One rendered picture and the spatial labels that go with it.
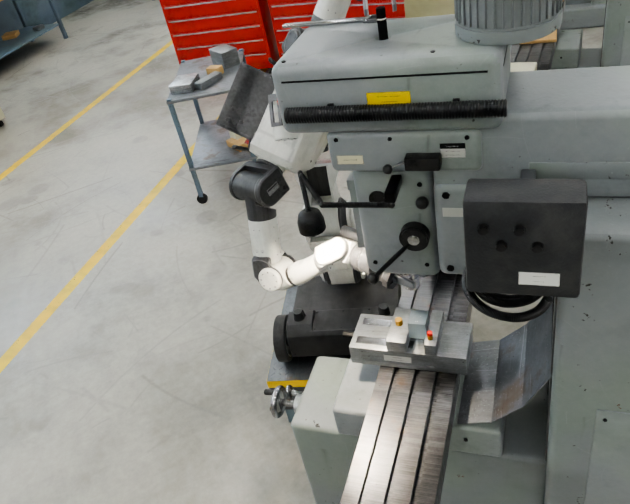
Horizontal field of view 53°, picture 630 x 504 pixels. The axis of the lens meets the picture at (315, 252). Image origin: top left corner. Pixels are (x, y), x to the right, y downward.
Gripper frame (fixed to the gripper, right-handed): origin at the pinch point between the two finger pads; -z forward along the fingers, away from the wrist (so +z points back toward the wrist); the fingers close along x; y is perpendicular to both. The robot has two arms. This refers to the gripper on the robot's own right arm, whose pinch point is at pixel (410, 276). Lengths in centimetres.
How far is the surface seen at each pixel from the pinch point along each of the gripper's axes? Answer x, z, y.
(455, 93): -5, -20, -58
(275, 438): -11, 80, 124
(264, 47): 312, 415, 97
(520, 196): -20, -41, -50
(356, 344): -10.5, 15.0, 25.9
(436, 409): -13.1, -14.8, 32.6
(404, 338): -3.8, 1.7, 21.8
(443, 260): -6.0, -15.2, -15.7
